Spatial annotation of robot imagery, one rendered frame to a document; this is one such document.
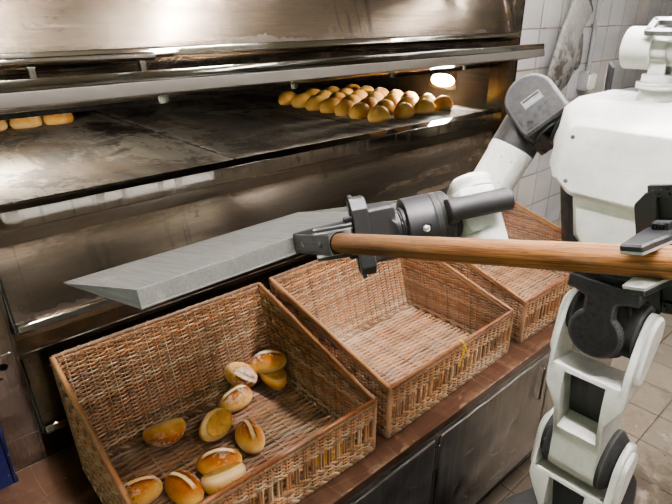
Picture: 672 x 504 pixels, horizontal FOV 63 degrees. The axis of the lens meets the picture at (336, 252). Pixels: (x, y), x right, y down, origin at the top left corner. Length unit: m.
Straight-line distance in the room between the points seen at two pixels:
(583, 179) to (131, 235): 0.97
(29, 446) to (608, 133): 1.36
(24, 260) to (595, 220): 1.12
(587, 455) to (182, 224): 1.07
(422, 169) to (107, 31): 1.14
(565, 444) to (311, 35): 1.16
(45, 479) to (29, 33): 0.94
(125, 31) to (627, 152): 0.97
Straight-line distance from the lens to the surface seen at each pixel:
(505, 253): 0.61
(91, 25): 1.25
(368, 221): 0.80
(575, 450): 1.36
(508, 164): 1.13
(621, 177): 1.00
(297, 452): 1.18
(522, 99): 1.13
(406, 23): 1.79
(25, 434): 1.48
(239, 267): 0.82
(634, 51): 1.04
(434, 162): 2.02
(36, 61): 1.12
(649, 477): 2.41
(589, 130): 1.01
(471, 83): 2.38
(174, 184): 1.36
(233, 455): 1.32
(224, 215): 1.46
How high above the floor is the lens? 1.54
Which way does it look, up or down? 24 degrees down
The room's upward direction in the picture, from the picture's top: straight up
